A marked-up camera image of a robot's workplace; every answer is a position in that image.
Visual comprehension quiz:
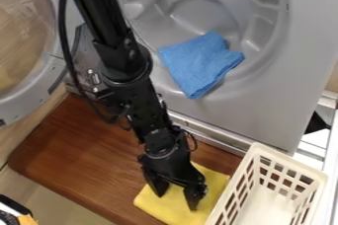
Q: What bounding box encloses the blue cloth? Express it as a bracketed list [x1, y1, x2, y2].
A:
[156, 31, 246, 100]

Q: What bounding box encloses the white basket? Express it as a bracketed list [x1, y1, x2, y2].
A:
[205, 142, 330, 225]

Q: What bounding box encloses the washing machine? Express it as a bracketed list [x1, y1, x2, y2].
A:
[0, 0, 338, 156]

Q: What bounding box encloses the yellow cloth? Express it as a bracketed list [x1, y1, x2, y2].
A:
[132, 161, 231, 225]

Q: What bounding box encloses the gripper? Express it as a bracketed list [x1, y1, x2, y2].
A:
[136, 126, 210, 211]

